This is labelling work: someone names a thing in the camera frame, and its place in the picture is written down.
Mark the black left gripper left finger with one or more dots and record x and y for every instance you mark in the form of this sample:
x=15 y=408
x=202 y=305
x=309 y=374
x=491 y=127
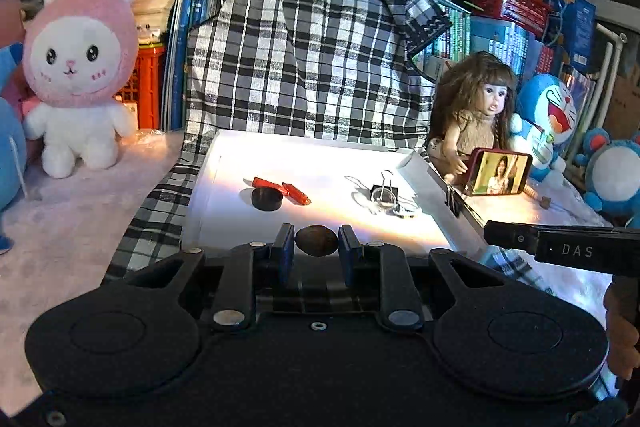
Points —
x=249 y=268

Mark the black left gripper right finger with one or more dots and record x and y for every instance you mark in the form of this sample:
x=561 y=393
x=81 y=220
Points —
x=383 y=268

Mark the brown oval nut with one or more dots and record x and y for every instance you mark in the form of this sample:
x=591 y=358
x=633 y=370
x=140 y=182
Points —
x=316 y=240

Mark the person's right hand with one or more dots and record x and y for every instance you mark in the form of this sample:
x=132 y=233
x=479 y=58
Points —
x=621 y=302

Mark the blue white small object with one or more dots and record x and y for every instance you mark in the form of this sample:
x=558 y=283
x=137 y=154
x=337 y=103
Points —
x=404 y=211

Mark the black round cap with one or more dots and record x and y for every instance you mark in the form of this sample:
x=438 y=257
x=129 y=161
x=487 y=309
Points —
x=266 y=198

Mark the black binder clip in box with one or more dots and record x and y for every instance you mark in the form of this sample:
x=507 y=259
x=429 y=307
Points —
x=362 y=194

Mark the blue round plush right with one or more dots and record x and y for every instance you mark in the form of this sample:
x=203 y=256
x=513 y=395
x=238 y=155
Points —
x=612 y=175

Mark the white shallow cardboard box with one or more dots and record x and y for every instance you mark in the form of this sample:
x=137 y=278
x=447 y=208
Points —
x=220 y=214

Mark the black binder clip on rim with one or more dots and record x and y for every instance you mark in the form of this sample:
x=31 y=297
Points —
x=454 y=201

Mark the red cased smartphone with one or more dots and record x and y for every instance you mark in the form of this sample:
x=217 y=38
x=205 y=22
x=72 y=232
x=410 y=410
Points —
x=495 y=172

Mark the blue Doraemon plush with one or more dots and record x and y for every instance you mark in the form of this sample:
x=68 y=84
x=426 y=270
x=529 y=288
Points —
x=543 y=122

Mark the brown haired baby doll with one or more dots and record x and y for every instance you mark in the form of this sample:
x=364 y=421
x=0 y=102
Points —
x=473 y=104

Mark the red plastic crate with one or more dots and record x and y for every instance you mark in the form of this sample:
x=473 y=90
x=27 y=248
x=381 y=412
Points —
x=143 y=86

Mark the white plastic pipe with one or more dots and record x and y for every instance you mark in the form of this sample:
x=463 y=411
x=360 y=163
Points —
x=601 y=95

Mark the black white plaid cloth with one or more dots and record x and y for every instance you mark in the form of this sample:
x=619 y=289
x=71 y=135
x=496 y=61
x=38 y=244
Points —
x=339 y=70

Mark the blue gift box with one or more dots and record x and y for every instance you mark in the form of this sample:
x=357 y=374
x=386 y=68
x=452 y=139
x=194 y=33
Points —
x=570 y=25

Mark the row of blue green books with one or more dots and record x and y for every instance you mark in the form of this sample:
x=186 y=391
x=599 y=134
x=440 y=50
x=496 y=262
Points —
x=511 y=44

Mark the blue plush toy left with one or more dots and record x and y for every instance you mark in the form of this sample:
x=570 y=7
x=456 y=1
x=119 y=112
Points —
x=13 y=147

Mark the pink white bunny plush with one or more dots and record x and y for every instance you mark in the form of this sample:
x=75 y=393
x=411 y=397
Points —
x=77 y=55

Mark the blue standing books left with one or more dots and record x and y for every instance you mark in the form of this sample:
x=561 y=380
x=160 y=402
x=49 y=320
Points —
x=186 y=15

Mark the red basket on books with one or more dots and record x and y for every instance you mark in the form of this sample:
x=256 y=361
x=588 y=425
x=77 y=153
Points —
x=532 y=15

